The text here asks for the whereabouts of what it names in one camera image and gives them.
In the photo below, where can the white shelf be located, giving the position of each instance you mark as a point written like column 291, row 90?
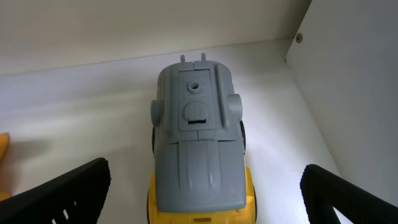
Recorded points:
column 77, row 93

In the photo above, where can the grey and yellow toy truck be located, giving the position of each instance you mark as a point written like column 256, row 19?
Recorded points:
column 199, row 161

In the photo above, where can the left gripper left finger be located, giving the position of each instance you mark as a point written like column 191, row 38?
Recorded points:
column 62, row 196

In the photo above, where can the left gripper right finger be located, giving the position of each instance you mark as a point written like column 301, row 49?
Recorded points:
column 342, row 199

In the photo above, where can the orange rubber dinosaur toy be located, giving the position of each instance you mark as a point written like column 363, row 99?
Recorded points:
column 3, row 146

